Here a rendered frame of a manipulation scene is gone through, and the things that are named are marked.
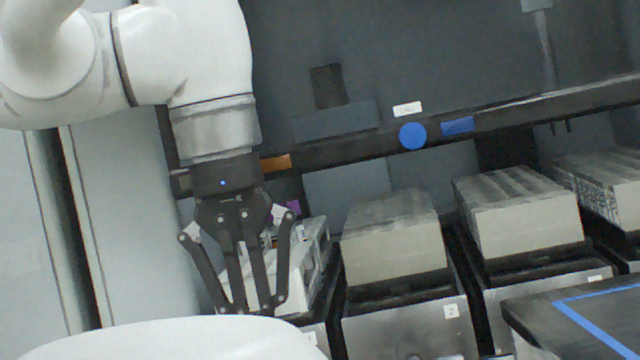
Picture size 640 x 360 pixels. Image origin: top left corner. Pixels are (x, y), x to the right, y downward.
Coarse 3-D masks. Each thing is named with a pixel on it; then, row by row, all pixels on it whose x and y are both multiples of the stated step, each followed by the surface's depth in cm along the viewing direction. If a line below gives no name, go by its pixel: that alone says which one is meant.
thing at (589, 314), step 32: (576, 288) 120; (608, 288) 117; (512, 320) 116; (544, 320) 109; (576, 320) 106; (608, 320) 103; (512, 352) 122; (544, 352) 101; (576, 352) 95; (608, 352) 93
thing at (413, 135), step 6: (408, 126) 142; (414, 126) 142; (420, 126) 142; (402, 132) 142; (408, 132) 142; (414, 132) 142; (420, 132) 142; (426, 132) 142; (402, 138) 142; (408, 138) 142; (414, 138) 142; (420, 138) 142; (426, 138) 142; (402, 144) 142; (408, 144) 142; (414, 144) 142; (420, 144) 142
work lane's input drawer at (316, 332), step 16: (336, 256) 194; (336, 272) 178; (320, 288) 157; (336, 288) 166; (320, 304) 151; (336, 304) 161; (288, 320) 139; (304, 320) 139; (320, 320) 141; (320, 336) 138; (336, 352) 146
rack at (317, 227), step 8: (320, 216) 202; (304, 224) 194; (312, 224) 191; (320, 224) 188; (264, 232) 195; (312, 232) 179; (320, 232) 183; (328, 232) 200; (264, 240) 182; (296, 240) 173; (320, 240) 202; (328, 240) 199; (320, 248) 192; (328, 248) 192; (320, 256) 174; (320, 264) 174
